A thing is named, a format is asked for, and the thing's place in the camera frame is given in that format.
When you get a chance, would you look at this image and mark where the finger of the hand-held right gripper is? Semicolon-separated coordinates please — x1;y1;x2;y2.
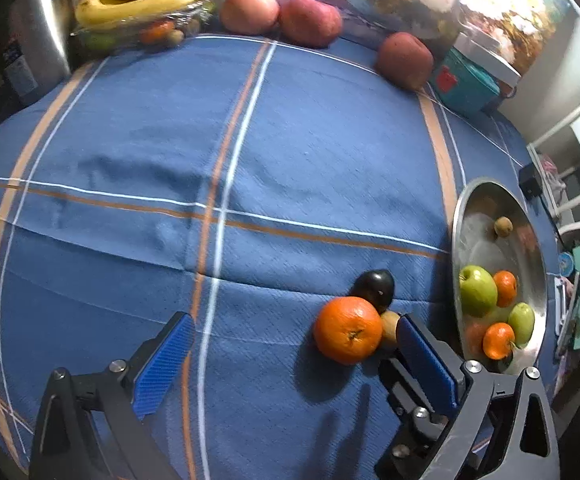
376;350;454;480

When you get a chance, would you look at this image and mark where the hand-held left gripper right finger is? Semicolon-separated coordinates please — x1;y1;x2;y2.
396;314;560;480

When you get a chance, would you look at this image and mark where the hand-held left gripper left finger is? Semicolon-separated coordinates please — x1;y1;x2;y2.
29;311;195;480

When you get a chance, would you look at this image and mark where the large green apple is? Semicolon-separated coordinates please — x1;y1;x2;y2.
458;264;499;318

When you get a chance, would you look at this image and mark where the small green apple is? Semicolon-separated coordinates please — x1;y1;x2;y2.
506;302;536;346

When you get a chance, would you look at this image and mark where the stainless steel bowl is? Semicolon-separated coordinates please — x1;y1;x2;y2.
450;177;548;377

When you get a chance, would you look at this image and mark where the black plum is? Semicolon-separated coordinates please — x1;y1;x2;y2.
352;268;396;314

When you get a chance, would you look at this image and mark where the blue plaid tablecloth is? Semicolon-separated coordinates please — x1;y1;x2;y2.
0;32;570;480

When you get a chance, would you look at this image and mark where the black power adapter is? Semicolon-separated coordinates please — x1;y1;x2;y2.
518;163;543;199

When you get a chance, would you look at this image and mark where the white framed pink picture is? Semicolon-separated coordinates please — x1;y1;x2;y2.
527;142;570;216

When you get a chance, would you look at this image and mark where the teal box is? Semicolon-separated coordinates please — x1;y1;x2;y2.
429;47;501;115

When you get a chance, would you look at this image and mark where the dark red apple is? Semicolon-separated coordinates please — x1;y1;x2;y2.
278;0;343;49
374;32;435;92

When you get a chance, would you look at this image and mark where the white box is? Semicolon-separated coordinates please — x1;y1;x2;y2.
452;31;521;92

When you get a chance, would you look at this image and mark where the green fruit in wrap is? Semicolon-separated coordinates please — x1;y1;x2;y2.
82;32;117;52

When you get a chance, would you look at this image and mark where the small orange in wrap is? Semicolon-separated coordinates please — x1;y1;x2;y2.
139;19;176;44

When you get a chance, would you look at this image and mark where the clear plastic fruit tray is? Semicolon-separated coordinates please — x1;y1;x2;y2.
71;0;227;54

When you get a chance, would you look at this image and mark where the stainless steel thermos jug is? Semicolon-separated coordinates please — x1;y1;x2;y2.
6;0;79;100

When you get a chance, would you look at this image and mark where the pale red apple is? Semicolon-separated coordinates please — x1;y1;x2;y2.
219;0;281;35

